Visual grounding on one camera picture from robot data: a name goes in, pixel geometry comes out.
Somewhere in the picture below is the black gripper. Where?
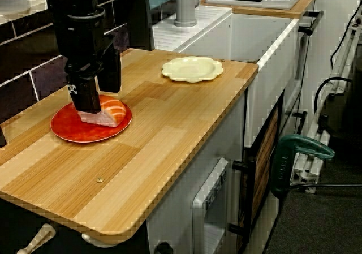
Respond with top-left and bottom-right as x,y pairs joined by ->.
53,9 -> 123,115

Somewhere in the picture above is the salmon sushi toy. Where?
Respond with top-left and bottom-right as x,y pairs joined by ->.
77,94 -> 127,128

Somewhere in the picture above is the red round plate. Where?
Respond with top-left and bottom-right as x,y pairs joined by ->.
50,95 -> 133,144

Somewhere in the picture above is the black upright panel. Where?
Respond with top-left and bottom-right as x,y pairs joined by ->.
127,0 -> 155,51
0,123 -> 8,148

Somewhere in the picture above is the white toy sink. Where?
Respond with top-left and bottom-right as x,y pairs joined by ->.
152,5 -> 300,149

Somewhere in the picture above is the cream scalloped plate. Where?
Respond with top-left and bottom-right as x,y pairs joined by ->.
161,55 -> 224,83

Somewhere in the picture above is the grey toy faucet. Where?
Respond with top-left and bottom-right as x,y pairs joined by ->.
174,0 -> 200,28

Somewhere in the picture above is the white hook under counter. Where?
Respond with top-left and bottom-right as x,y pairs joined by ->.
81,233 -> 119,248

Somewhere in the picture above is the black round knob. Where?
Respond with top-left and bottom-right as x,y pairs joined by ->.
154,242 -> 174,254

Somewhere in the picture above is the wooden oven door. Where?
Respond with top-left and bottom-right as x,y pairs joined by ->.
244,91 -> 285,243

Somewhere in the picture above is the green clamp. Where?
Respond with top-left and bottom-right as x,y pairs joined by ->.
270,134 -> 336,200

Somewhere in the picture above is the cream wooden peg handle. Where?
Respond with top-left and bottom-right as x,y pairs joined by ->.
16,223 -> 57,254

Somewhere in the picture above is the black oven door handle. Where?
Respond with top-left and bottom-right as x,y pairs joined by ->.
229,155 -> 257,238

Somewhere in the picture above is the short black cabinet handle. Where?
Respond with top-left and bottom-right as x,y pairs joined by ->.
292,111 -> 308,135

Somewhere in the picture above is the black looped cable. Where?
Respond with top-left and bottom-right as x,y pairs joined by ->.
313,77 -> 353,119

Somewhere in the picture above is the aluminium frame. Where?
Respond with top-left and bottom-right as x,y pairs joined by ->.
291,19 -> 362,194

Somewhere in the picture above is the long black bar handle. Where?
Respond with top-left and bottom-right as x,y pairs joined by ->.
298,10 -> 325,36

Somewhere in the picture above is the thin black hanging cable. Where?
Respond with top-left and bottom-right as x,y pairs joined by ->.
330,3 -> 362,68

